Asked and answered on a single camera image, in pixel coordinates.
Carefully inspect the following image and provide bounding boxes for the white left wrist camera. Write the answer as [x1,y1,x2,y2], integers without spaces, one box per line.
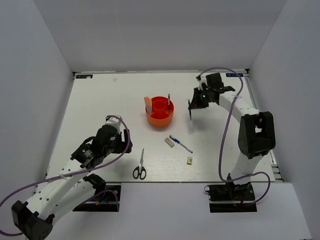
[105,115,123,127]

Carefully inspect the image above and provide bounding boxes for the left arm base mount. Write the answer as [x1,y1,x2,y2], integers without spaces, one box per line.
[72,184,122,213]

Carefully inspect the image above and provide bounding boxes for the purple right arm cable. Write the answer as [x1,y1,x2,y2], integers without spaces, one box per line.
[197,67,272,206]

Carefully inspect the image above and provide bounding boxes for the beige barcode eraser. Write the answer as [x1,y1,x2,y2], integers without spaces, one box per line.
[186,156,193,165]

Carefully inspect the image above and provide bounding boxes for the orange round desk organizer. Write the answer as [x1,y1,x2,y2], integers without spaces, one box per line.
[145,96,175,128]

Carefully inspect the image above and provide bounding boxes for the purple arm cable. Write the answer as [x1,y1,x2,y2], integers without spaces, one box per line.
[0,114,133,237]
[197,67,272,206]

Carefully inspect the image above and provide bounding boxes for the white rectangular eraser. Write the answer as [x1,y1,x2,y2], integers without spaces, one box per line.
[164,137,175,148]

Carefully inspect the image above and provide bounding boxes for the left corner table label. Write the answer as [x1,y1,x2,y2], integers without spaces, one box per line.
[75,74,93,79]

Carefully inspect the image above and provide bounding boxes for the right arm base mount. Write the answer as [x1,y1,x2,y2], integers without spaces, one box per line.
[204,182,257,213]

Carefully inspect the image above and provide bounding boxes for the orange cap highlighter marker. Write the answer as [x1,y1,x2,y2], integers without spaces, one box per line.
[144,96,153,115]

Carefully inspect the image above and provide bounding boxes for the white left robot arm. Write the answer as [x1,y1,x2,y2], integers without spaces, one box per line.
[11,117,133,240]

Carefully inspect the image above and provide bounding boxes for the black handled scissors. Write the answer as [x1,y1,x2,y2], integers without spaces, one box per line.
[132,149,147,180]

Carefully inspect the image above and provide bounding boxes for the corner table label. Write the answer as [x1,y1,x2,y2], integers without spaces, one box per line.
[225,72,244,78]
[75,74,93,79]

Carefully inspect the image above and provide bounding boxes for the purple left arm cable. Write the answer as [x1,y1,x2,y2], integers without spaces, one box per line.
[0,114,133,237]

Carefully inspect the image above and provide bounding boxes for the blue ballpoint pen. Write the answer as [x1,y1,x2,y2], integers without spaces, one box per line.
[169,135,193,154]

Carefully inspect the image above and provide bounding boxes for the green gel pen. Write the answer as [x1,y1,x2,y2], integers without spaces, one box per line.
[167,94,171,115]

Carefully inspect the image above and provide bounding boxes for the right corner table label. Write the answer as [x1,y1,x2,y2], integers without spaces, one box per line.
[225,72,244,78]

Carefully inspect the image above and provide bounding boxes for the dark blue clear pen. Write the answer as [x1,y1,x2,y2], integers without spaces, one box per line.
[187,99,192,121]

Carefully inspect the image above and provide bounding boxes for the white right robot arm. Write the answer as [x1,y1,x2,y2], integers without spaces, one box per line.
[188,72,276,200]

